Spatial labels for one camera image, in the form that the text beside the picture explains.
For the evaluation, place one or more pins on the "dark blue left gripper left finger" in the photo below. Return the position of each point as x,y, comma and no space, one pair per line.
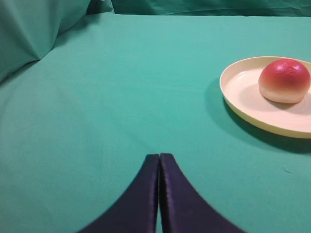
135,211

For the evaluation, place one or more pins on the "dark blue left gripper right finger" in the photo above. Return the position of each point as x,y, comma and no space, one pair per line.
182,208

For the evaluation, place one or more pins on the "round glazed bread bun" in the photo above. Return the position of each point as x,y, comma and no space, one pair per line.
284,81

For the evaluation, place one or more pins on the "pale yellow plate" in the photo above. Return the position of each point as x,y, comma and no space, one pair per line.
240,89

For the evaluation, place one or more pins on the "green tablecloth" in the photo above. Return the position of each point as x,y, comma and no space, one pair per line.
75,127

